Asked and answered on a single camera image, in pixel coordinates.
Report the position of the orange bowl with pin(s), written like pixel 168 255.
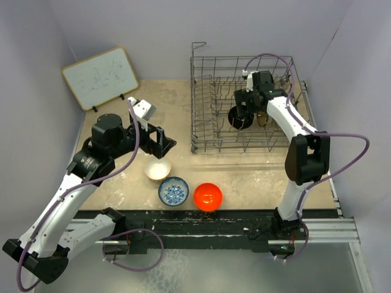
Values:
pixel 207 197

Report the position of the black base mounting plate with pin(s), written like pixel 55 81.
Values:
pixel 255 230

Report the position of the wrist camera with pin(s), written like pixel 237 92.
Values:
pixel 142 110
pixel 248 76

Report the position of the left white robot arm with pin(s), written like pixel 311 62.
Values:
pixel 45 249

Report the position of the small whiteboard with wood frame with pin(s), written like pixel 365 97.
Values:
pixel 101 78

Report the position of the beige white bowl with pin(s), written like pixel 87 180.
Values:
pixel 157 169

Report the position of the grey wire dish rack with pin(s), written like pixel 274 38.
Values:
pixel 213 82

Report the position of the brown rimmed cream bowl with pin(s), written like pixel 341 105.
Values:
pixel 263 119

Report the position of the blue white patterned bowl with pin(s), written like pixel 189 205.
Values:
pixel 173 191

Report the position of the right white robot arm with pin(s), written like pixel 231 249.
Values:
pixel 307 159

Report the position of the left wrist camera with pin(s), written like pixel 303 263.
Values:
pixel 142 110

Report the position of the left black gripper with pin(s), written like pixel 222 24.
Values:
pixel 157 148

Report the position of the black glossy bowl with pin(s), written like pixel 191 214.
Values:
pixel 239 123

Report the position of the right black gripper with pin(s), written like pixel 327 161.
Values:
pixel 241 96

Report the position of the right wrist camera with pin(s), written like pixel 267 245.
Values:
pixel 248 76

